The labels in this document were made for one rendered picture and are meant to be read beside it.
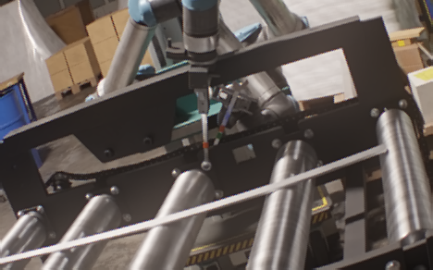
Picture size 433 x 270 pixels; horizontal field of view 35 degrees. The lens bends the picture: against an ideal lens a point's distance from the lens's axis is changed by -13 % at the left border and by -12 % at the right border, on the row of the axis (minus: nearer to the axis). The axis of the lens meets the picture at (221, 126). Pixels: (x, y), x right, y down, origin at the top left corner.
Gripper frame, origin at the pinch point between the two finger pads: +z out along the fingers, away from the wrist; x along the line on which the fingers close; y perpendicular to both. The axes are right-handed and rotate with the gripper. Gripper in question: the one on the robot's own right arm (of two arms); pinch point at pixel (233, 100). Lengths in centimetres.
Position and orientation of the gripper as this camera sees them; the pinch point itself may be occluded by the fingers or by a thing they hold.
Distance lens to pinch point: 216.4
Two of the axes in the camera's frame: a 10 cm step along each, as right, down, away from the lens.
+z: -0.5, 0.6, -10.0
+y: 3.7, -9.2, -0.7
